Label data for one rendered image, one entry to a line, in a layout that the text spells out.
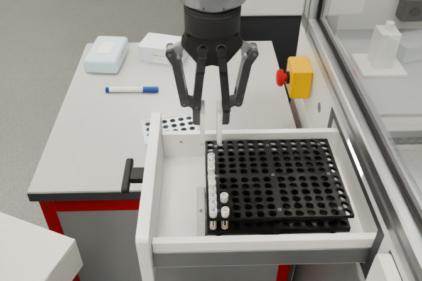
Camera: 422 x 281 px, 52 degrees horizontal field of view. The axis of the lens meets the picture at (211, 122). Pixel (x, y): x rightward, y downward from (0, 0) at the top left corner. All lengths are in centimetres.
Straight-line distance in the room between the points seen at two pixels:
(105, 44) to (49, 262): 74
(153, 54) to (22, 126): 130
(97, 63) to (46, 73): 159
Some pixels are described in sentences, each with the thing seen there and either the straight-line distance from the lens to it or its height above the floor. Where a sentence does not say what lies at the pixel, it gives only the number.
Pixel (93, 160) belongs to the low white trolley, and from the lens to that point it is 98.
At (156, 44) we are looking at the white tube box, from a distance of 127.
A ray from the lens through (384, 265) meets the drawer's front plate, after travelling 63.
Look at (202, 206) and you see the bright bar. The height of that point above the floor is 85.
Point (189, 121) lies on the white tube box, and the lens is 100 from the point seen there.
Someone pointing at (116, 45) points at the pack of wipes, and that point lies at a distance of 130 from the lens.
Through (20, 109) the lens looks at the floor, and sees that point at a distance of 256.
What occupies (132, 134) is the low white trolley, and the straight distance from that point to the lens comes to 103.
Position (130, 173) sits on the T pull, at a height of 91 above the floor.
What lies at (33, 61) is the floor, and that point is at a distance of 298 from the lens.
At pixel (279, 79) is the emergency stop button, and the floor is 88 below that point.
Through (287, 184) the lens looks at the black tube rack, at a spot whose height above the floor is 90.
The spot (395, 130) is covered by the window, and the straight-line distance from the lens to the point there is 64.
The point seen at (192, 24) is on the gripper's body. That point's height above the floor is 117.
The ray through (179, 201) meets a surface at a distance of 77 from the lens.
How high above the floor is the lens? 142
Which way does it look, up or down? 39 degrees down
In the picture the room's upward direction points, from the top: straight up
